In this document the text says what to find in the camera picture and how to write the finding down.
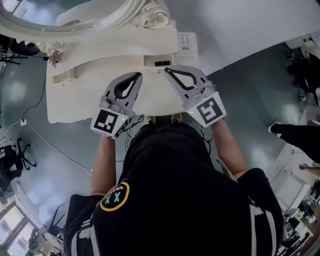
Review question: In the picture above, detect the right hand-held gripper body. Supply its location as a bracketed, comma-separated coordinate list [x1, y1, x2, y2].
[182, 84, 227, 128]

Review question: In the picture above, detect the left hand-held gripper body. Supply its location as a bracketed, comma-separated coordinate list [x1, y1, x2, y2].
[90, 94, 136, 140]

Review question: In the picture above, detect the white ornate dressing table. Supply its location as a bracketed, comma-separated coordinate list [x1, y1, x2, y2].
[46, 24, 208, 125]

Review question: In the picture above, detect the person's right forearm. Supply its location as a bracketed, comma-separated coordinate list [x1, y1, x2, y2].
[209, 119, 250, 177]

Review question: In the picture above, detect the person's left forearm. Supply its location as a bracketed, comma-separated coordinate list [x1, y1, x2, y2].
[89, 136, 118, 196]

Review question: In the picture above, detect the white paper label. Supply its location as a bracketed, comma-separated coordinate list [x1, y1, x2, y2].
[176, 31, 198, 52]

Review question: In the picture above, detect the white paper tag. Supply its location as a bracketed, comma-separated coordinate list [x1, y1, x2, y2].
[214, 156, 238, 182]

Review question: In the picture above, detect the small dried flower decoration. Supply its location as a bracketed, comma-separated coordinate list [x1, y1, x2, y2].
[47, 49, 65, 69]

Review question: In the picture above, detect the person's black t-shirt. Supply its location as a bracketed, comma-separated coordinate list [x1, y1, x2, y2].
[63, 122, 285, 256]

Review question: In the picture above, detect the black office chair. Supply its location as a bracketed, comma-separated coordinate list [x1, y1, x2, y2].
[0, 137, 37, 193]

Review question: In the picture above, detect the black tripod stand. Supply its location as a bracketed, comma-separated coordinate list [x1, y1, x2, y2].
[0, 34, 50, 66]

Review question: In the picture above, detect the long white table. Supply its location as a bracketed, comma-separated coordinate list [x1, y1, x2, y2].
[264, 144, 320, 216]

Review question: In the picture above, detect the window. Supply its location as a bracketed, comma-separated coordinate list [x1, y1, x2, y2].
[0, 199, 38, 256]

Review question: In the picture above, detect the braided black white cable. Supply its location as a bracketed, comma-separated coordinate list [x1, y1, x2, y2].
[199, 124, 215, 151]

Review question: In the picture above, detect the black cable bundle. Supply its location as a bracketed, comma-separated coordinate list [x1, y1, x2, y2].
[123, 113, 146, 151]

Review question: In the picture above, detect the white floor cable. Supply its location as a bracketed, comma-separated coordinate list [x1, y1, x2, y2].
[26, 121, 92, 176]

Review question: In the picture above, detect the thin black cable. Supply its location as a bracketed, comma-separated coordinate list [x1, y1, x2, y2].
[22, 74, 48, 121]

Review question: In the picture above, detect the round mirror ornate white frame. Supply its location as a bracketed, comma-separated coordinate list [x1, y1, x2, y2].
[0, 0, 176, 55]

